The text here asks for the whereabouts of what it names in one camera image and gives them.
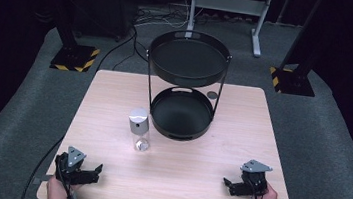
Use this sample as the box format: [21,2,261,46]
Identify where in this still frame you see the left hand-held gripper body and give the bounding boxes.
[51,144,99,189]

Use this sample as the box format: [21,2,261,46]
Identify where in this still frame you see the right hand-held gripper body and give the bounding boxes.
[232,157,275,199]

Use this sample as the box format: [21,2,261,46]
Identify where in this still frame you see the clear bottle with silver cap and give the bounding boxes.
[124,105,156,154]

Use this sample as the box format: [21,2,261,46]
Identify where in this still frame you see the black two-tier round rack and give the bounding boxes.
[136,25,235,146]

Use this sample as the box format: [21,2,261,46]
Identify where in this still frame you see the person's left hand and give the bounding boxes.
[44,174,85,199]

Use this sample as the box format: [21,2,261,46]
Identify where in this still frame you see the grey round table grommet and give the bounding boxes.
[206,90,219,101]

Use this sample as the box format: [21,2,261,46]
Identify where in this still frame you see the black stand with striped base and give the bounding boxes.
[267,0,327,98]
[47,0,107,75]

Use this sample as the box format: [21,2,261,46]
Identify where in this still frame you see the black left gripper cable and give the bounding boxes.
[19,132,81,199]

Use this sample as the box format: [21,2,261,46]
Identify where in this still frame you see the grey table edge bracket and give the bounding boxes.
[31,175,53,188]

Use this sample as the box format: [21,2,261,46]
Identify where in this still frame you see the black floor cable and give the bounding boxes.
[95,20,154,78]

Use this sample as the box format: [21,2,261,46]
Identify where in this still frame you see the tangle of floor cables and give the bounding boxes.
[133,0,210,35]

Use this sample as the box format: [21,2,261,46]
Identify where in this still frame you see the grey metal desk frame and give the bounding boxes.
[183,0,275,60]

